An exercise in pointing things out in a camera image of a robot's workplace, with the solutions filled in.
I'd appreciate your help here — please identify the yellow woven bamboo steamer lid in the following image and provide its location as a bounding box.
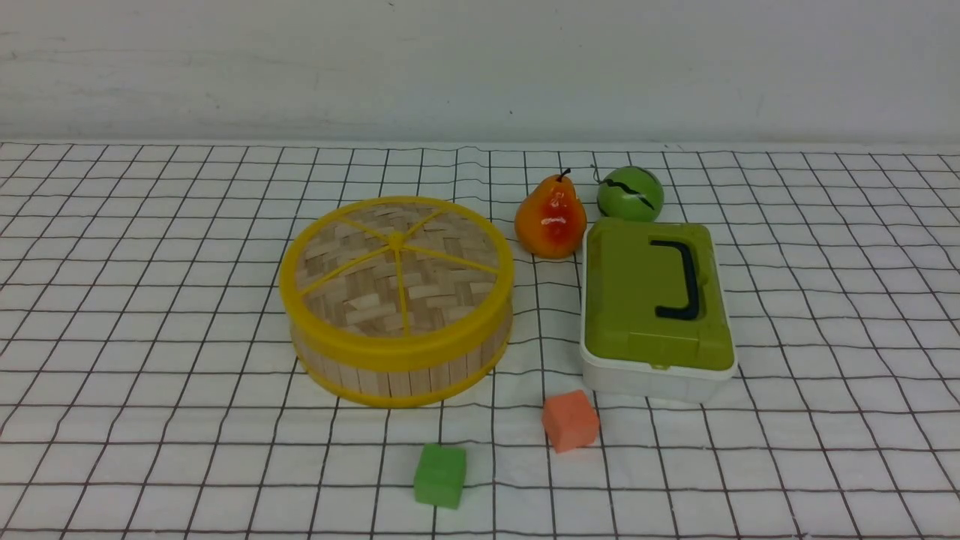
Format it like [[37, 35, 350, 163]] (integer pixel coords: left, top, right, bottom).
[[278, 196, 515, 372]]

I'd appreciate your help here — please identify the bamboo steamer basket yellow rim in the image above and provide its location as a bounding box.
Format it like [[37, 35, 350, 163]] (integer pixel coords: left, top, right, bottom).
[[290, 315, 513, 408]]

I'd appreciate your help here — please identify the orange red toy pear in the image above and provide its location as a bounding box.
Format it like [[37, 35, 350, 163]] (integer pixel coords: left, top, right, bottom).
[[514, 168, 589, 260]]

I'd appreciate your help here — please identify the green toy watermelon ball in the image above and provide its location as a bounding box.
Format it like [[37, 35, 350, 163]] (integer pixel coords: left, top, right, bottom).
[[597, 166, 665, 222]]

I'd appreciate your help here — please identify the orange foam cube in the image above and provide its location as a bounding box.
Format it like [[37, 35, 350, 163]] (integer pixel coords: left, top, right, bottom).
[[541, 389, 600, 454]]

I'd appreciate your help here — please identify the green lidded white lunch box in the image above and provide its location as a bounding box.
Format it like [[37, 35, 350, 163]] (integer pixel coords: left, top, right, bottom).
[[580, 217, 738, 404]]

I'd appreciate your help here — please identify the green foam cube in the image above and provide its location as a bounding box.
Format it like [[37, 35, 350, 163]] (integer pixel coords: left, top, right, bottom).
[[412, 443, 467, 509]]

